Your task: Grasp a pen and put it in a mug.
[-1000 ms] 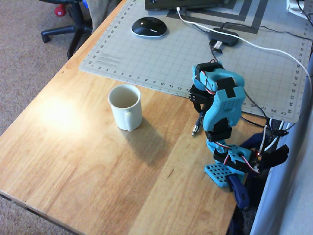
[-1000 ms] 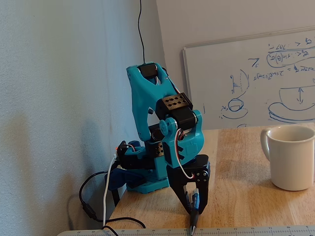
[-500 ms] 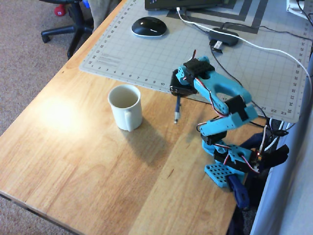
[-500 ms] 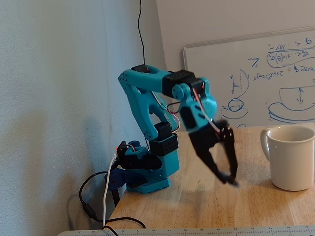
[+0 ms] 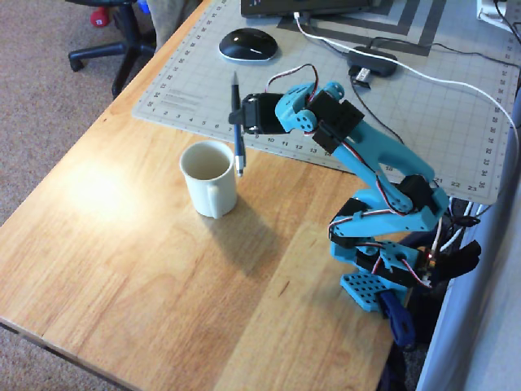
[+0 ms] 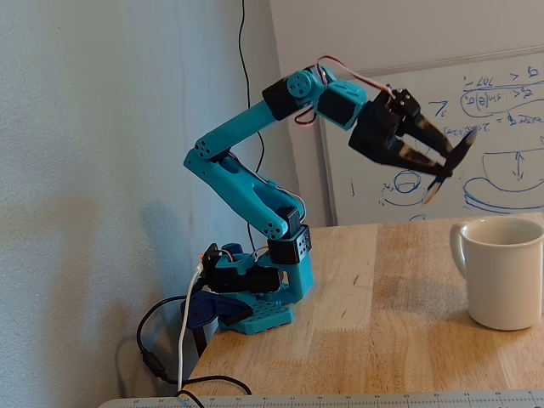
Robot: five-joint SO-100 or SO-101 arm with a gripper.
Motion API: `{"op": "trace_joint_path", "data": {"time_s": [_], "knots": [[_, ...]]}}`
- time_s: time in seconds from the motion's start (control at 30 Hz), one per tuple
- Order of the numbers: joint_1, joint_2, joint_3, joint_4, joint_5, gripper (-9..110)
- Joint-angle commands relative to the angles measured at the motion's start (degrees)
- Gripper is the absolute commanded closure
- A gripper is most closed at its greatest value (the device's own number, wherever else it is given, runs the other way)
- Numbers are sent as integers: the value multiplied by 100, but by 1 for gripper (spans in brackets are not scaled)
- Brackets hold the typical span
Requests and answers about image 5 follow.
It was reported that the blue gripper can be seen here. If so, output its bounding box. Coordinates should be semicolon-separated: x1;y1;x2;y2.
228;83;318;135

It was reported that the dark blue pen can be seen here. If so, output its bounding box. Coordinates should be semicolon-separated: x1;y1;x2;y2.
231;71;247;178

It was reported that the white ceramic mug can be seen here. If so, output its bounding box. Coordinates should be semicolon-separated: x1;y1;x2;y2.
179;140;238;220

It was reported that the grey gridded cutting mat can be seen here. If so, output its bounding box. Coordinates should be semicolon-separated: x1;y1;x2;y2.
130;0;521;207

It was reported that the black computer mouse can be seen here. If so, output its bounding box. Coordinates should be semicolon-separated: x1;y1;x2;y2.
218;27;281;64

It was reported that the dark laptop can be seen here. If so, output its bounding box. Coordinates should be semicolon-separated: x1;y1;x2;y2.
239;0;379;20

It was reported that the silver USB dongle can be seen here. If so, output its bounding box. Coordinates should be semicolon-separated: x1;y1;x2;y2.
349;67;374;89

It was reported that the beige fabric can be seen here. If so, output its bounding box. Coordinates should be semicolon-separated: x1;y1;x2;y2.
146;0;204;48

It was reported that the black office chair base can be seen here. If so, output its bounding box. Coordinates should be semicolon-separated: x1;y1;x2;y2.
67;0;158;99

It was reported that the black USB hub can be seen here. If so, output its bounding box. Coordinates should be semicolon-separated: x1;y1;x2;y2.
345;45;399;78

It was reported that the grey striped desk pad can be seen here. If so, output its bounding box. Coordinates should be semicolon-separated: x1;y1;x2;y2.
276;0;447;58

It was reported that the white box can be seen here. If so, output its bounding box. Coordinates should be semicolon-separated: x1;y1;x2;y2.
475;0;521;32

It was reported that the thin black cable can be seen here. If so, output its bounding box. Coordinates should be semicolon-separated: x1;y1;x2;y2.
368;35;521;68
348;75;408;146

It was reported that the white cable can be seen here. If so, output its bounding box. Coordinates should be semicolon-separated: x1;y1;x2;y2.
293;11;521;213

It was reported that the thin white wire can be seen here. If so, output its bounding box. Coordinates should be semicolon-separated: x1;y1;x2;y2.
430;200;492;254

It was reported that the black clamp handle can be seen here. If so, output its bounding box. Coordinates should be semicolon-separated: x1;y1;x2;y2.
441;239;484;282

